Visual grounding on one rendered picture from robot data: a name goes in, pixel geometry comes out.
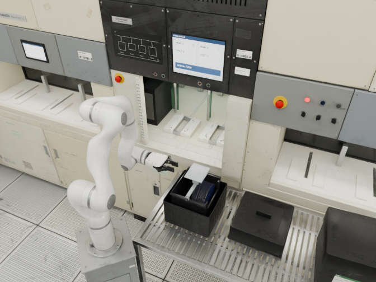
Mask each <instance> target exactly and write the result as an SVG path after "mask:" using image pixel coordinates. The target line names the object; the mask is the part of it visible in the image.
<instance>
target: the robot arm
mask: <svg viewBox="0 0 376 282"><path fill-rule="evenodd" d="M79 115H80V116H81V118H82V119H83V120H85V121H88V122H91V123H95V124H99V125H102V127H103V128H102V131H101V132H100V133H99V134H97V135H95V136H94V137H93V138H92V139H91V140H90V141H89V143H88V147H87V158H86V161H87V168H88V170H89V172H90V173H91V175H92V177H93V179H94V181H95V183H94V182H91V181H87V180H75V181H73V182H72V183H71V184H70V185H69V187H68V189H67V198H68V200H69V202H70V204H71V206H72V207H74V208H75V210H76V211H77V212H78V213H80V215H81V216H83V217H84V219H85V220H86V223H87V226H88V230H89V233H90V235H89V237H88V238H87V242H86V247H87V250H88V252H89V253H90V254H91V255H92V256H94V257H99V258H103V257H108V256H111V255H113V254H114V253H115V252H117V251H118V249H119V248H120V247H121V244H122V242H123V238H122V235H121V233H120V231H119V230H118V229H116V228H114V227H113V225H112V220H111V215H110V212H109V210H111V209H112V207H113V206H114V204H115V200H116V193H115V189H114V186H113V183H112V180H111V177H110V173H109V154H110V147H111V143H112V141H113V140H114V138H115V137H116V136H117V135H118V134H119V133H120V132H121V139H120V143H119V146H118V150H117V156H118V160H119V163H120V165H121V168H122V169H123V170H125V171H130V170H131V169H132V168H133V167H134V166H135V164H136V163H141V164H143V165H146V166H147V167H149V168H151V169H153V170H155V171H157V172H161V171H171V172H174V167H171V166H166V165H167V164H171V165H172V166H175V167H178V162H175V161H173V160H172V159H171V156H167V155H164V154H160V153H155V152H150V151H148V150H146V149H143V148H139V147H136V146H134V144H135V142H136V141H137V138H138V129H137V124H136V121H135V116H134V111H133V106H132V104H131V101H130V99H129V98H128V97H127V96H125V95H117V96H111V97H94V98H90V99H88V100H85V101H83V102H82V103H81V104H80V106H79ZM168 161H169V162H168Z"/></svg>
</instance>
